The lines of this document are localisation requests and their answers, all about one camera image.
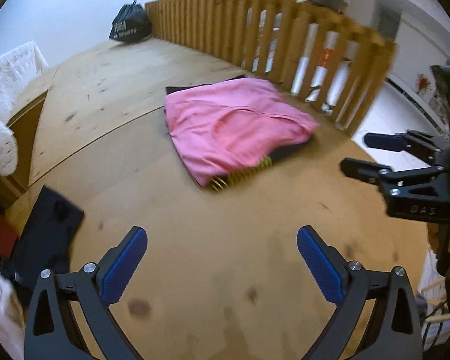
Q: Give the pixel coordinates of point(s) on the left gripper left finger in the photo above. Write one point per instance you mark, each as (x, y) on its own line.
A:
(51, 328)

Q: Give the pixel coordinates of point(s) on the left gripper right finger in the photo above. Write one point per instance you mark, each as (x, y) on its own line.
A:
(393, 329)

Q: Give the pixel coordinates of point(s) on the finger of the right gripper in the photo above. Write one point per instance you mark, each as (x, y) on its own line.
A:
(414, 183)
(423, 146)

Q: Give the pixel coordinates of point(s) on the pink shirt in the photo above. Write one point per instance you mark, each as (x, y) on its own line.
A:
(232, 123)

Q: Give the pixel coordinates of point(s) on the navy blue garment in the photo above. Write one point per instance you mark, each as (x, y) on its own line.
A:
(46, 239)

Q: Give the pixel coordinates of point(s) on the white garment pile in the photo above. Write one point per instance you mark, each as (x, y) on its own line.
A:
(12, 323)

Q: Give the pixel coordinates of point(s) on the wooden slatted railing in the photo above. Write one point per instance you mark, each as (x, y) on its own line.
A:
(327, 59)

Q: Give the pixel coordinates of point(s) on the white tablecloth table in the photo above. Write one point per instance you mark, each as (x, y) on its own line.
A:
(18, 67)

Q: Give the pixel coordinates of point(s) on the black plastic bag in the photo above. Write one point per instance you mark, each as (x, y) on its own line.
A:
(131, 24)

